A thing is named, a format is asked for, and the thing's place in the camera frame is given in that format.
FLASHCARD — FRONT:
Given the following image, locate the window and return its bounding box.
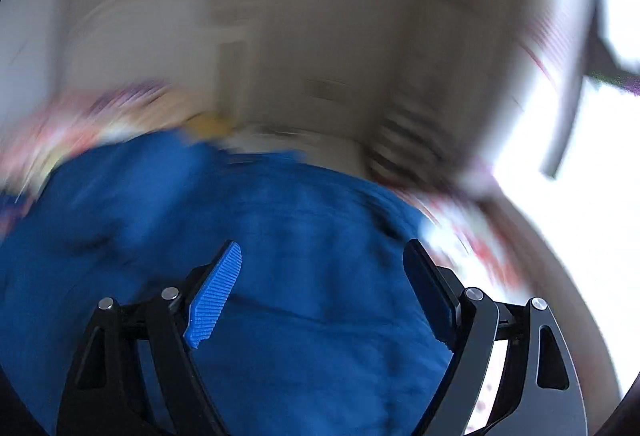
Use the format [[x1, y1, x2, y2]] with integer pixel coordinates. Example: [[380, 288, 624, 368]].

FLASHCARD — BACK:
[[500, 0, 640, 367]]

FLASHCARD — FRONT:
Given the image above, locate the floral printed bed sheet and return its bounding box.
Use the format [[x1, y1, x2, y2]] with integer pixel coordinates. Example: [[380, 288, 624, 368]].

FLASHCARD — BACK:
[[0, 81, 531, 307]]

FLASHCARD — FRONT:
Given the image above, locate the white headboard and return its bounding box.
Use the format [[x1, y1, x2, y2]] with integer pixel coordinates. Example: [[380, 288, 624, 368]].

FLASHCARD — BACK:
[[65, 0, 256, 122]]

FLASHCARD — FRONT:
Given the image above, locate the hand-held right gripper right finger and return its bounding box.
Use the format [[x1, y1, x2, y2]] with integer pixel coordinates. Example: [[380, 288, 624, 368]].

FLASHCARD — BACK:
[[403, 239, 589, 436]]

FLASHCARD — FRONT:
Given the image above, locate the striped cloth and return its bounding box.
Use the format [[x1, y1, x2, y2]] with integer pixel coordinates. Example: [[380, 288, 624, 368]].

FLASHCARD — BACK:
[[367, 103, 453, 189]]

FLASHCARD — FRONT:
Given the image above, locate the yellow item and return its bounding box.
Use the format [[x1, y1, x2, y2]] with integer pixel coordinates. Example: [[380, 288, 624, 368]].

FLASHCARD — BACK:
[[186, 112, 237, 140]]

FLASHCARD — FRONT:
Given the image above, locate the blue garment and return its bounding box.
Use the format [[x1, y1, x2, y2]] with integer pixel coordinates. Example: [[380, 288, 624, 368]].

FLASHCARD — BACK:
[[0, 128, 457, 436]]

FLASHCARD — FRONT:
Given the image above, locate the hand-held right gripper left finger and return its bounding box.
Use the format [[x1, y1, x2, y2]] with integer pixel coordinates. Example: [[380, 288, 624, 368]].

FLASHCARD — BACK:
[[56, 240, 243, 436]]

